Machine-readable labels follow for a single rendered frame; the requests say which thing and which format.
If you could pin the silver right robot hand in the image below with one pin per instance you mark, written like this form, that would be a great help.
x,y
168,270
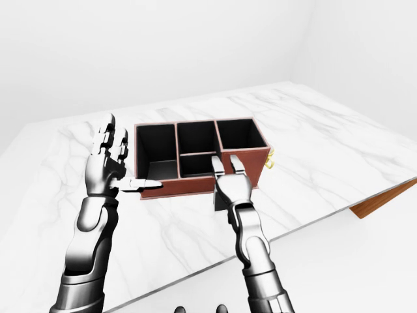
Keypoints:
x,y
235,187

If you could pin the small yellow object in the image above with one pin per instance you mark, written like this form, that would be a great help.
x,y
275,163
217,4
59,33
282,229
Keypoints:
x,y
269,161

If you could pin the red-brown desk caddy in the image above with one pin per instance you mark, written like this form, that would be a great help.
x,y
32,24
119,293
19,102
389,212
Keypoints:
x,y
242,163

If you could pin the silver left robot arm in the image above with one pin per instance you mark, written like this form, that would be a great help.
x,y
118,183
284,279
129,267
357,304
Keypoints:
x,y
88,247

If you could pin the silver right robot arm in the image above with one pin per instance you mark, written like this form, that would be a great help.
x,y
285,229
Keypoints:
x,y
257,254

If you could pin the brown wooden board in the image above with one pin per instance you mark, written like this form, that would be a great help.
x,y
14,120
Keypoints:
x,y
381,200

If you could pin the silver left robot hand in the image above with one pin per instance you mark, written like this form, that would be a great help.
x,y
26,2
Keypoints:
x,y
99,172

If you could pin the small dark rounded shape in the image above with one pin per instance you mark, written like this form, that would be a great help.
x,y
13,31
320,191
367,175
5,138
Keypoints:
x,y
222,309
180,309

